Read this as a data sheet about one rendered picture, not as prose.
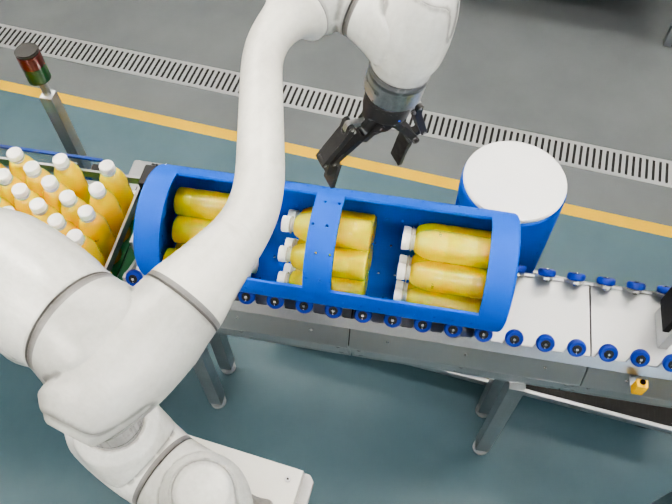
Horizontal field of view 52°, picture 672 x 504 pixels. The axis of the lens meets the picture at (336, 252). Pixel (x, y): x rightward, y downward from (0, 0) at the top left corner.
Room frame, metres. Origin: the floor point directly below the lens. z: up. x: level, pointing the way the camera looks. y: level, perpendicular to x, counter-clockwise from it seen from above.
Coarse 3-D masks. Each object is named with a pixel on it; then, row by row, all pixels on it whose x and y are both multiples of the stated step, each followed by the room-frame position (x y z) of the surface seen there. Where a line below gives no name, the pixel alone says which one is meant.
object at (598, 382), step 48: (528, 288) 0.89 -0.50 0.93; (576, 288) 0.88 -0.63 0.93; (240, 336) 0.90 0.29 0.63; (288, 336) 0.80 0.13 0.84; (336, 336) 0.78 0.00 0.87; (384, 336) 0.77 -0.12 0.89; (528, 336) 0.75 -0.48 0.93; (576, 336) 0.75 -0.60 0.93; (624, 336) 0.75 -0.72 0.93; (528, 384) 0.74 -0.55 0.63; (576, 384) 0.66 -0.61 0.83; (624, 384) 0.64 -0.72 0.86
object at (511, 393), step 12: (504, 384) 0.77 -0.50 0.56; (516, 384) 0.74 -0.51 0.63; (504, 396) 0.73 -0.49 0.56; (516, 396) 0.72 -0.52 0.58; (492, 408) 0.76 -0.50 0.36; (504, 408) 0.72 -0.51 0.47; (492, 420) 0.72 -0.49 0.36; (504, 420) 0.72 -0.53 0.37; (480, 432) 0.75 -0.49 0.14; (492, 432) 0.72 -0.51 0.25; (480, 444) 0.72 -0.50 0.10; (492, 444) 0.72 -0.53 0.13
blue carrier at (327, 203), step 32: (160, 192) 0.98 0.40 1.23; (224, 192) 1.10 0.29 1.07; (288, 192) 1.07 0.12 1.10; (320, 192) 0.98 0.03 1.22; (352, 192) 1.00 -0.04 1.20; (160, 224) 0.91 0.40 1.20; (320, 224) 0.89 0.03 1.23; (384, 224) 1.02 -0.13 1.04; (416, 224) 1.01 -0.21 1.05; (448, 224) 0.99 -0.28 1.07; (480, 224) 0.98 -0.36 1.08; (512, 224) 0.88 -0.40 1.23; (160, 256) 0.86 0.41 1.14; (320, 256) 0.82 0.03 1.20; (384, 256) 0.96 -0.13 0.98; (512, 256) 0.80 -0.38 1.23; (256, 288) 0.81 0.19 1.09; (288, 288) 0.79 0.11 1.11; (320, 288) 0.78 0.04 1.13; (384, 288) 0.87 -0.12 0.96; (512, 288) 0.74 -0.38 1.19; (448, 320) 0.72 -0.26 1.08; (480, 320) 0.71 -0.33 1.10
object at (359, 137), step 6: (360, 126) 0.76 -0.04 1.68; (378, 126) 0.74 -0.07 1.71; (360, 132) 0.75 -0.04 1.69; (372, 132) 0.74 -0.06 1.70; (378, 132) 0.74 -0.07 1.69; (354, 138) 0.74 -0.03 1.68; (360, 138) 0.74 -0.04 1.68; (366, 138) 0.74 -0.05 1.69; (348, 144) 0.74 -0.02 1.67; (354, 144) 0.74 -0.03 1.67; (342, 150) 0.74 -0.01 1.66; (348, 150) 0.73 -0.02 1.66; (336, 156) 0.73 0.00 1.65; (342, 156) 0.73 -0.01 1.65; (336, 162) 0.73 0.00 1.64
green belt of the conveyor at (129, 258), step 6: (132, 222) 1.13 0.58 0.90; (132, 228) 1.11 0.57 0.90; (126, 240) 1.07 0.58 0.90; (126, 246) 1.05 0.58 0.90; (126, 252) 1.03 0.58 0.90; (132, 252) 1.03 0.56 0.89; (120, 258) 1.01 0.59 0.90; (126, 258) 1.01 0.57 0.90; (132, 258) 1.01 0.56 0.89; (114, 264) 0.99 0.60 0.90; (120, 264) 0.99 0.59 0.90; (126, 264) 0.99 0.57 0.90; (114, 270) 0.97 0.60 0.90; (120, 270) 0.97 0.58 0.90; (126, 270) 0.97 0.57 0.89; (120, 276) 0.95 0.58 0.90
